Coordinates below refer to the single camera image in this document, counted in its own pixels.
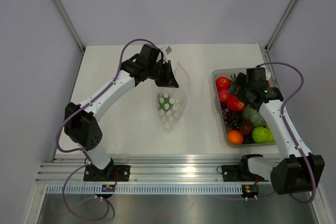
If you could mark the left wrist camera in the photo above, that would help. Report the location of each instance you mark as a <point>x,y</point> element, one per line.
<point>167,49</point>

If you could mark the right aluminium frame post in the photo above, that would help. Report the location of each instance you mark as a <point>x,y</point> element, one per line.
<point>280,25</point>

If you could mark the left aluminium frame post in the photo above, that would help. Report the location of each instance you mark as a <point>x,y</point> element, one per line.
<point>69,25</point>

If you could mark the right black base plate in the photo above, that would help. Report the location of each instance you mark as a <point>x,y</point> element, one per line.
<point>238,173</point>

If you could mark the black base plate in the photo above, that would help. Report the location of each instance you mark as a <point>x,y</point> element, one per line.
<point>238,173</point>
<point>119,173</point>

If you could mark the clear dotted zip bag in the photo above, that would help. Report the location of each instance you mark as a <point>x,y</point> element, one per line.
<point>179,94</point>

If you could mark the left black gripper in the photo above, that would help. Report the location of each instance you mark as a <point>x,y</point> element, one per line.
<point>169,80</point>

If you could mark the aluminium mounting rail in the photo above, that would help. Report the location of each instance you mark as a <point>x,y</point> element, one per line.
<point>149,169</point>

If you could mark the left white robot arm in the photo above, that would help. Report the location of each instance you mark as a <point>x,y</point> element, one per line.
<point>82,120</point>

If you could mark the aluminium frame post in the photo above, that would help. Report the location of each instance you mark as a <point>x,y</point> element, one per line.
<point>69,25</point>
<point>280,25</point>

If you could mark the dark grape bunch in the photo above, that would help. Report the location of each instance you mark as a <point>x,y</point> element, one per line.
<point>231,118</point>

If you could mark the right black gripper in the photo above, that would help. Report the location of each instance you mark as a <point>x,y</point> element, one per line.
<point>241,81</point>

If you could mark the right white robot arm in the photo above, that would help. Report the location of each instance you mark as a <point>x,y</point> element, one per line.
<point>299,170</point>

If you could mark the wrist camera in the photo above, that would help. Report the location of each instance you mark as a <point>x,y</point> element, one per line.
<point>268,75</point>
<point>167,49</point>

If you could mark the white slotted cable duct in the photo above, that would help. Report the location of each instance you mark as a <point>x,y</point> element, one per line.
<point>133,189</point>

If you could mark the green bell pepper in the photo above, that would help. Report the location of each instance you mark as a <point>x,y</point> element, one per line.
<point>165,104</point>

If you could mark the clear plastic food bin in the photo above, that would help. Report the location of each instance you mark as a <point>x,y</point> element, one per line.
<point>223,128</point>

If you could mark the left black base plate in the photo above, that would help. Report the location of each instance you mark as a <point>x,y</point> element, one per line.
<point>119,173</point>

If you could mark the lime green fruit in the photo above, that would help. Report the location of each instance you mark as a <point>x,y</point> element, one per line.
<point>260,135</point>

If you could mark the small red tomato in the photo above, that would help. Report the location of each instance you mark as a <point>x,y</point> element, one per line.
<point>223,95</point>

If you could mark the dark purple plum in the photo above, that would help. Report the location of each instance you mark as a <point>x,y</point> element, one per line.
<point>246,127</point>

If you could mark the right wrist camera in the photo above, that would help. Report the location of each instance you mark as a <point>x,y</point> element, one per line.
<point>268,75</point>

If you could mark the orange fruit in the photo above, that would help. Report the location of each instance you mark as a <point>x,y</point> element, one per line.
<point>235,137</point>

